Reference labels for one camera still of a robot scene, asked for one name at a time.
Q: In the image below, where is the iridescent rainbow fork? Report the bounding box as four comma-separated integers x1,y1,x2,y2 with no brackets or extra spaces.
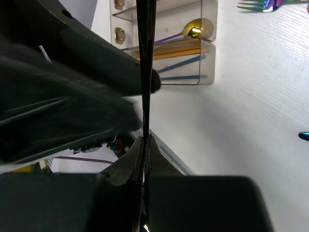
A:
237,0,309,13

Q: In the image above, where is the black spoon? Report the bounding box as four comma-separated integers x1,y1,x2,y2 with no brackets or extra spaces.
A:
136,0,156,232

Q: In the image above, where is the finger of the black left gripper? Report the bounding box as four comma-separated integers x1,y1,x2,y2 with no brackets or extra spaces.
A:
0,0,162,167

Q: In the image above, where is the iridescent rainbow spoon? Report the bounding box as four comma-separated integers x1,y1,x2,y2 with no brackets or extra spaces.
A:
155,18,214,44

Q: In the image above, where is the orange chopstick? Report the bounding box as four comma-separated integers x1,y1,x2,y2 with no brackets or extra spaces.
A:
134,38,202,58
153,47,210,60

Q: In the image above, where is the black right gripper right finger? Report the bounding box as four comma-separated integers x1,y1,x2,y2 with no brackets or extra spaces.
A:
145,137,273,232

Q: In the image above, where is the grey-blue chopstick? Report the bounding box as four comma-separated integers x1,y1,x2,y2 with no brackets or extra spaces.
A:
157,55,206,73
161,75,208,81

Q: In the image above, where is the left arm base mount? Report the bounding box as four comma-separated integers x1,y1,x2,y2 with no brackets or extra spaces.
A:
70,133,134,158

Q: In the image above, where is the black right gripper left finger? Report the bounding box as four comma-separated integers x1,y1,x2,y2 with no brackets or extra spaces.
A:
0,137,144,232

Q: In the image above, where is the clear four-compartment organizer tray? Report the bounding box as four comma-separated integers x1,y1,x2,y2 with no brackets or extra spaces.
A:
110,0,218,85

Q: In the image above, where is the blue table knife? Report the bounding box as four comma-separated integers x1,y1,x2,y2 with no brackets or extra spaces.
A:
298,131,309,141

